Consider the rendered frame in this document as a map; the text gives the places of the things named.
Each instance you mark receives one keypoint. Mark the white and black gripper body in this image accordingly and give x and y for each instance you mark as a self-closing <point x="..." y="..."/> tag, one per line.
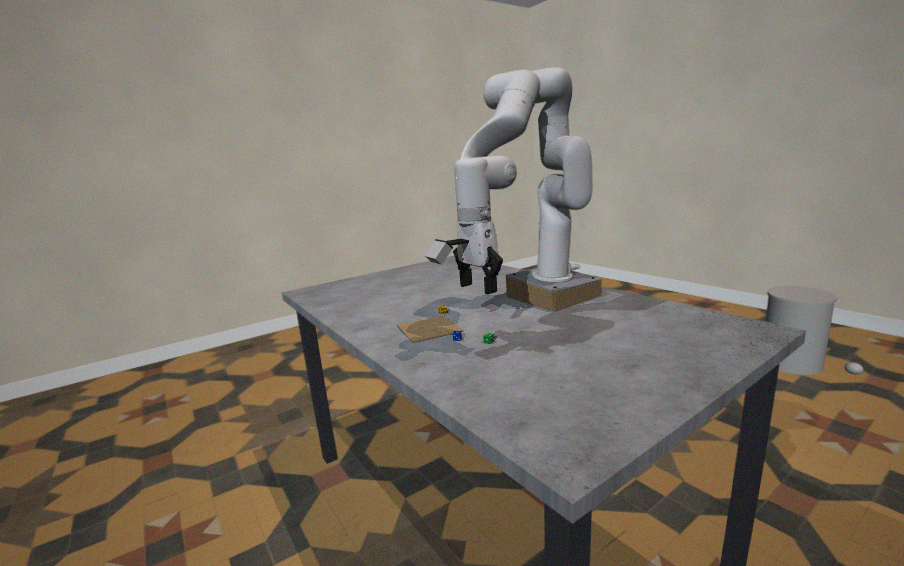
<point x="481" y="235"/>

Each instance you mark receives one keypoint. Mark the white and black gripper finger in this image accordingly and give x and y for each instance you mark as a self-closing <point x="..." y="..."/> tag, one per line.
<point x="490" y="281"/>
<point x="465" y="271"/>

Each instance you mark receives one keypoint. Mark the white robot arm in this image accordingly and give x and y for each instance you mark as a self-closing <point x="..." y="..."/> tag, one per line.
<point x="476" y="174"/>

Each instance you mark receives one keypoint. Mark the tan square mat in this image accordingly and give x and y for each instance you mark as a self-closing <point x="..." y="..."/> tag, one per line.
<point x="428" y="328"/>

